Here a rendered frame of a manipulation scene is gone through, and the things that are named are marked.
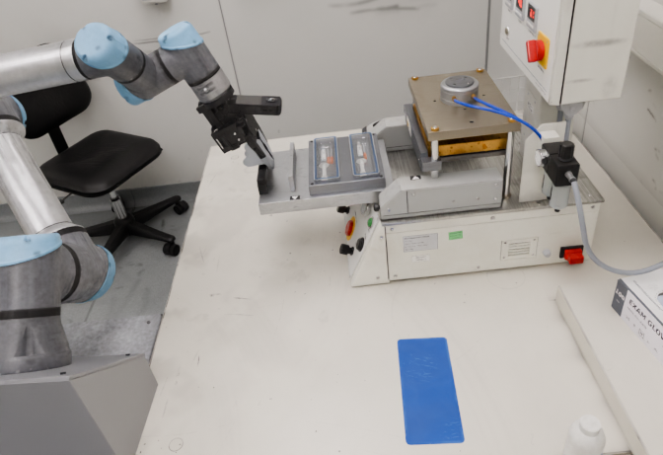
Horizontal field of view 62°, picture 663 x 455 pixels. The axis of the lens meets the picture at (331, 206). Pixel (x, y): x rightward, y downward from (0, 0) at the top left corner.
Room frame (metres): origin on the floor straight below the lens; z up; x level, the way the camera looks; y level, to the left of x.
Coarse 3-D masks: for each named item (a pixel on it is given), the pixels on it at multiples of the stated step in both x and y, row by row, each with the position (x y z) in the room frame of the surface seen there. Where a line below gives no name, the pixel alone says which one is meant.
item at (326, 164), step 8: (320, 144) 1.14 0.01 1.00; (328, 144) 1.14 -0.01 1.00; (320, 152) 1.11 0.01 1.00; (328, 152) 1.10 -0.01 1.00; (336, 152) 1.09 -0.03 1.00; (320, 160) 1.07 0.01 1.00; (328, 160) 1.07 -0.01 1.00; (336, 160) 1.06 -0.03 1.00; (320, 168) 1.04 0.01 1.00; (328, 168) 1.03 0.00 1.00; (336, 168) 1.03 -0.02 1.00; (320, 176) 1.01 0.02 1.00; (328, 176) 1.00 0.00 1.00; (336, 176) 1.00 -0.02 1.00
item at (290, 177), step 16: (384, 144) 1.16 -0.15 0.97; (288, 160) 1.15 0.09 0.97; (304, 160) 1.14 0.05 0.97; (384, 160) 1.09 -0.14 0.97; (272, 176) 1.09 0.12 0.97; (288, 176) 1.01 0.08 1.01; (304, 176) 1.07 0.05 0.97; (272, 192) 1.02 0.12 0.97; (288, 192) 1.01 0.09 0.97; (304, 192) 1.00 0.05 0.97; (336, 192) 0.98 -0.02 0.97; (352, 192) 0.97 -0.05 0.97; (368, 192) 0.97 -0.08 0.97; (272, 208) 0.98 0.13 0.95; (288, 208) 0.98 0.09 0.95; (304, 208) 0.98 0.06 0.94
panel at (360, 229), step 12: (360, 204) 1.09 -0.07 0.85; (372, 204) 1.01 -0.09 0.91; (348, 216) 1.14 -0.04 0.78; (360, 216) 1.05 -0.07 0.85; (372, 216) 0.96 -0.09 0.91; (360, 228) 1.02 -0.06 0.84; (372, 228) 0.94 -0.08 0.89; (348, 240) 1.06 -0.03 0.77; (360, 252) 0.95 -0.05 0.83; (348, 264) 0.99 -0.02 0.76
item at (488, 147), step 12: (420, 120) 1.09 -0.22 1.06; (444, 144) 0.97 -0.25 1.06; (456, 144) 0.97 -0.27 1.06; (468, 144) 0.97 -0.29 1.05; (480, 144) 0.97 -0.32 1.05; (492, 144) 0.96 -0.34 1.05; (504, 144) 0.96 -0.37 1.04; (444, 156) 0.97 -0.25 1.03; (456, 156) 0.97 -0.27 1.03; (468, 156) 0.97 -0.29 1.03; (480, 156) 0.97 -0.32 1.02
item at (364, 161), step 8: (352, 136) 1.16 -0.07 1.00; (360, 136) 1.15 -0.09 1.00; (368, 136) 1.15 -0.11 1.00; (352, 144) 1.12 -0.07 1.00; (360, 144) 1.12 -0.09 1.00; (368, 144) 1.11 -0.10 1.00; (352, 152) 1.08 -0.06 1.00; (360, 152) 1.08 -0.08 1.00; (368, 152) 1.08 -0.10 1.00; (352, 160) 1.05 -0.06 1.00; (360, 160) 1.05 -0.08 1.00; (368, 160) 1.04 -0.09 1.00; (376, 160) 1.04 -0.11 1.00; (360, 168) 1.01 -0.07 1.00; (368, 168) 1.01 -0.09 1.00; (376, 168) 1.01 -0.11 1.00
